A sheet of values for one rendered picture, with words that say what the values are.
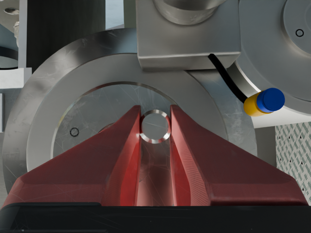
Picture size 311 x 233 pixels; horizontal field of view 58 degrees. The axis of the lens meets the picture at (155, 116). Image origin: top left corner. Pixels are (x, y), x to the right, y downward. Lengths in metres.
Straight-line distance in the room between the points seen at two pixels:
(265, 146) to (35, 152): 0.42
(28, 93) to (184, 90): 0.09
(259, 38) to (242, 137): 0.06
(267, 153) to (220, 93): 0.36
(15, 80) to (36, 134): 3.42
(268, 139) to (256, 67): 0.35
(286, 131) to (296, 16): 0.22
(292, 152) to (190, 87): 0.24
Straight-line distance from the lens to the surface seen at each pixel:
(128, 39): 0.17
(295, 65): 0.19
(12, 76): 3.59
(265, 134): 0.52
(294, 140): 0.38
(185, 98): 0.16
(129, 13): 0.55
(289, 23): 0.19
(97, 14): 0.40
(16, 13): 0.54
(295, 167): 0.38
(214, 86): 0.17
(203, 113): 0.16
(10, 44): 2.48
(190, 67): 0.16
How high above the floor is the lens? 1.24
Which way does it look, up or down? 5 degrees down
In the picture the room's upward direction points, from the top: 178 degrees clockwise
